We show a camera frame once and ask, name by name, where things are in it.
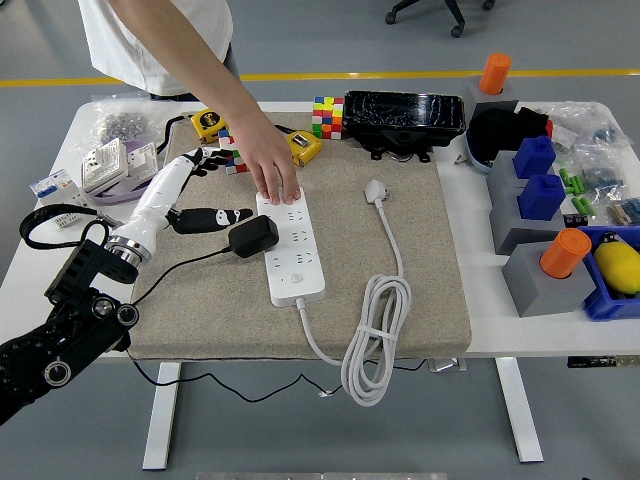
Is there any person's right hand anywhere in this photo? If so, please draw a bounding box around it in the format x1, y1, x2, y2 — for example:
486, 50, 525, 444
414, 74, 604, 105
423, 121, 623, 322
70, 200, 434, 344
230, 121, 303, 206

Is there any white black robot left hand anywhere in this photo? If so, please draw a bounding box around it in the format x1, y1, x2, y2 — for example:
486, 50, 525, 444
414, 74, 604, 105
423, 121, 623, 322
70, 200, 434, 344
112, 146, 255, 254

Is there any black plug adapter with cord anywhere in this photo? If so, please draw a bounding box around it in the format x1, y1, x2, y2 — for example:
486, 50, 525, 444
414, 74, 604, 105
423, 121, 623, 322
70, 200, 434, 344
123, 214, 334, 403

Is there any white power strip with cable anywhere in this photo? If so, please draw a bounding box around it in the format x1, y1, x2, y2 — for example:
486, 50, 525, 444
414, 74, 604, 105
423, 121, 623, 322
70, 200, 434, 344
255, 178, 414, 408

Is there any colourful puzzle cube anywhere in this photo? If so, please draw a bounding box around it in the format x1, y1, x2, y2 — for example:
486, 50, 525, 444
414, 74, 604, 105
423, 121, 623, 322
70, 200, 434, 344
218, 128, 251, 176
312, 95, 346, 141

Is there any yellow tape measure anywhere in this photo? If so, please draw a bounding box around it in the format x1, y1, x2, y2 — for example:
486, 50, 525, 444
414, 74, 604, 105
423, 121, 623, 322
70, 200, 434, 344
284, 129, 324, 168
155, 108, 228, 156

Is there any purple tape roll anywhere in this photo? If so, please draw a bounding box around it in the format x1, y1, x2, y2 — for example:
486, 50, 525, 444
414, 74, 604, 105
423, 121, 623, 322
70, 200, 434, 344
92, 139, 162, 207

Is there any clear bag of metal nuts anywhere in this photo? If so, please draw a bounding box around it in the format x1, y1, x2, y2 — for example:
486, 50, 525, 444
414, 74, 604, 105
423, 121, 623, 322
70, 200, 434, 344
74, 93, 176, 156

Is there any white circuit breaker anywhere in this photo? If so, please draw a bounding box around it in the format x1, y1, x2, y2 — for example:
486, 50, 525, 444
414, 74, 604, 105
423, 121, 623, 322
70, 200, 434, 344
29, 168, 95, 231

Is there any grey-brown mat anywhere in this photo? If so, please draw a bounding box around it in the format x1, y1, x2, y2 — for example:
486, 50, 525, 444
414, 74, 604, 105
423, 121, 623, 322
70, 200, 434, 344
127, 110, 474, 361

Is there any black plastic tray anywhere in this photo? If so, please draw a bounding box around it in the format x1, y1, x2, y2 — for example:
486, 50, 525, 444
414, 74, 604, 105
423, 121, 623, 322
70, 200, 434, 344
343, 89, 467, 164

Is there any person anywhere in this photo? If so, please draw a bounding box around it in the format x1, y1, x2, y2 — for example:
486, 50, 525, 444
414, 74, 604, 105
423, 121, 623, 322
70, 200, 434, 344
77, 0, 246, 101

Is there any white bowl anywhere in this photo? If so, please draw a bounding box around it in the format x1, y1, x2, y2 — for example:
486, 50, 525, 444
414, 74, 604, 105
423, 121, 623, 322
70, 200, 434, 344
464, 130, 496, 175

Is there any grey block with hole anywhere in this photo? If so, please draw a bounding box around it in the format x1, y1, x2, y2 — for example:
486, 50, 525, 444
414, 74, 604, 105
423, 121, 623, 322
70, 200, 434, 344
488, 192, 566, 256
487, 149, 531, 211
459, 74, 522, 132
501, 242, 597, 319

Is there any white table leg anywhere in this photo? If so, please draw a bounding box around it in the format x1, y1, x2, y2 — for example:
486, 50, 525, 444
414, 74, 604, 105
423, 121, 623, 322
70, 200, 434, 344
494, 357, 545, 464
142, 360, 182, 471

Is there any black cloth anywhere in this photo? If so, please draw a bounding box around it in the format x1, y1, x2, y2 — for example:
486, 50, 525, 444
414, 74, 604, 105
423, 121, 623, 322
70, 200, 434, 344
467, 107, 555, 169

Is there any black office chair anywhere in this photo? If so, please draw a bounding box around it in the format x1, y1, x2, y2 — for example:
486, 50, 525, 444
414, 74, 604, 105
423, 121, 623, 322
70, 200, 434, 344
384, 0, 497, 39

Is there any orange cylinder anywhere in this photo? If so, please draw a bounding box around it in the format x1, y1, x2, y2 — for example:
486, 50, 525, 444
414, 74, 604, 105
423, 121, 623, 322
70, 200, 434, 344
538, 228, 594, 280
478, 53, 514, 96

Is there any blue block with knob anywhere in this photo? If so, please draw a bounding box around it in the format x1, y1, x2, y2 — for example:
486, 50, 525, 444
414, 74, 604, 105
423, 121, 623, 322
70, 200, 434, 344
517, 173, 568, 222
513, 135, 558, 180

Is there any clear bag of small parts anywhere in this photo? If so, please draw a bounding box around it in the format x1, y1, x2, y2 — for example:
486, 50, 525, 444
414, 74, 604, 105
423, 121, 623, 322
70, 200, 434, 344
547, 102, 629, 151
574, 144, 630, 194
605, 195, 640, 230

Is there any yellow penguin toy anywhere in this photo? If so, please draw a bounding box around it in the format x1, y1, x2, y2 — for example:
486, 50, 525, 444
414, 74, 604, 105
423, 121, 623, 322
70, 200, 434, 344
593, 232, 640, 296

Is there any blue plastic bin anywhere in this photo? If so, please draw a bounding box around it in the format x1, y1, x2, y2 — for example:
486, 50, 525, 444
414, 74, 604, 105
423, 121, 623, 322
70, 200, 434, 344
574, 224, 640, 322

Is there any black box under table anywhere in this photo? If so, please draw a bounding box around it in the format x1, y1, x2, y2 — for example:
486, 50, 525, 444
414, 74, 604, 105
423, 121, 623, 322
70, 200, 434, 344
567, 355, 640, 369

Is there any white wall socket panel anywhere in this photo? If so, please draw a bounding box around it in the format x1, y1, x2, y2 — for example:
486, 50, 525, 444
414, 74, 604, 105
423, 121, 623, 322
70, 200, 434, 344
124, 141, 161, 177
80, 138, 130, 196

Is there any metal bracket under table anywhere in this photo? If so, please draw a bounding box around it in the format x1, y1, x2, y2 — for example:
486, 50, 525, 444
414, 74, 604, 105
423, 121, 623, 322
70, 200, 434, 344
428, 357, 469, 374

